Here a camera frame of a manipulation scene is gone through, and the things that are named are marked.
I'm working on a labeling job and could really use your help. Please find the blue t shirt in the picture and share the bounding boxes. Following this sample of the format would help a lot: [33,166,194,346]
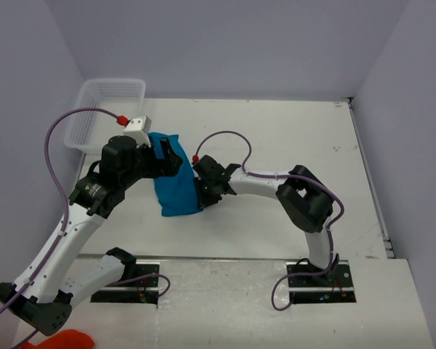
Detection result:
[148,132,203,217]

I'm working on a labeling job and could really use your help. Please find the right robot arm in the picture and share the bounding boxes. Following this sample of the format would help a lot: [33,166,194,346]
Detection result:
[193,156,339,276]

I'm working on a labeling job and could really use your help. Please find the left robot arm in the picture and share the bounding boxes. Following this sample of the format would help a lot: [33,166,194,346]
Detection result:
[0,136,183,336]

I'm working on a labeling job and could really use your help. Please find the white plastic basket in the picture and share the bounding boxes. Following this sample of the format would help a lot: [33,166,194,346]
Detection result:
[64,79,146,155]

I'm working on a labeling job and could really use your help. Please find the orange t shirt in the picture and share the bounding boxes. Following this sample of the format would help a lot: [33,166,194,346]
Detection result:
[20,329,95,349]

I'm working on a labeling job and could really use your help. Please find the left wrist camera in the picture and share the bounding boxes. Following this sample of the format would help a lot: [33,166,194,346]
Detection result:
[116,116,152,148]

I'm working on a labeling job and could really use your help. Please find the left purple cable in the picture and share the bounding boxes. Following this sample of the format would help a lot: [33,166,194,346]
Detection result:
[0,108,171,349]

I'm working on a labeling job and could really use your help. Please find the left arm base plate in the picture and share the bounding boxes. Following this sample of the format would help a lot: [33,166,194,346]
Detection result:
[90,262,160,305]

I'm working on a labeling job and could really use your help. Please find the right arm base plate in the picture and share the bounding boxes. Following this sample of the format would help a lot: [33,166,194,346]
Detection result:
[286,259,357,305]

